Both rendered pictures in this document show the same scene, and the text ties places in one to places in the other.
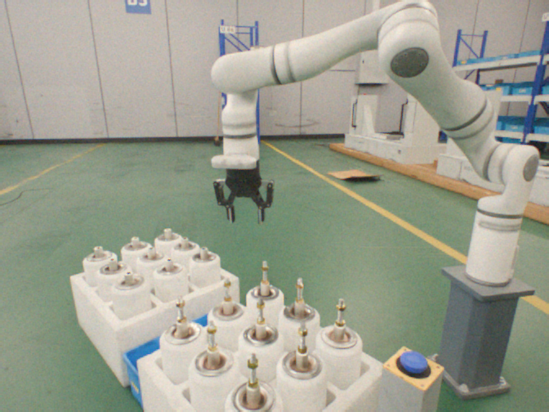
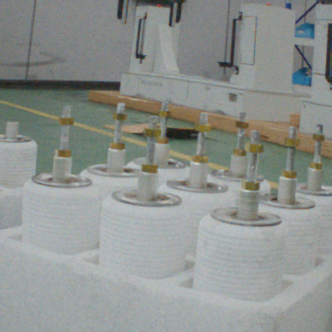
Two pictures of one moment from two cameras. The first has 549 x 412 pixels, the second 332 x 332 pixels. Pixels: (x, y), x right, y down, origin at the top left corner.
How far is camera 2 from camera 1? 0.52 m
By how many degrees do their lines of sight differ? 20
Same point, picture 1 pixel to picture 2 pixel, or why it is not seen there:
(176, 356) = (65, 207)
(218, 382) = (172, 213)
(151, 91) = not seen: outside the picture
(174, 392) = (72, 260)
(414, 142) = (258, 82)
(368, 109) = (165, 31)
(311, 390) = (310, 223)
